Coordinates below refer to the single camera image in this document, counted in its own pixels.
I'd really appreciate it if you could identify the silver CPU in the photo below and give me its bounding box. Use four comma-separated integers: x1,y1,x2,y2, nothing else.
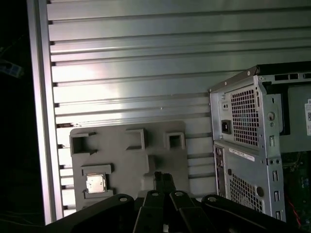
85,172,108,194

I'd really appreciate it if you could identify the green motherboard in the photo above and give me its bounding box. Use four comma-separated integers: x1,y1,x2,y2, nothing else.
281,150,311,229

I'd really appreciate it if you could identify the black open PC case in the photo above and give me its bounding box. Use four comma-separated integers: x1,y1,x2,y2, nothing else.
208,62,311,223

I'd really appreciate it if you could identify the grey parts rack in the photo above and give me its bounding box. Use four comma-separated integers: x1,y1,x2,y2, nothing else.
69,120,190,212

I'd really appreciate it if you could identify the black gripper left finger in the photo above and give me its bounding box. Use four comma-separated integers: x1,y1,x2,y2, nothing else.
45,171,166,233

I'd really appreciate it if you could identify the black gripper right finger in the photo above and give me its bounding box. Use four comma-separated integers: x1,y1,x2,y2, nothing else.
162,172,302,233

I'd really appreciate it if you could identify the grey power supply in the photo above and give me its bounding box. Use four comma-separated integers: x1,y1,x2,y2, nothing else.
218,86,311,148

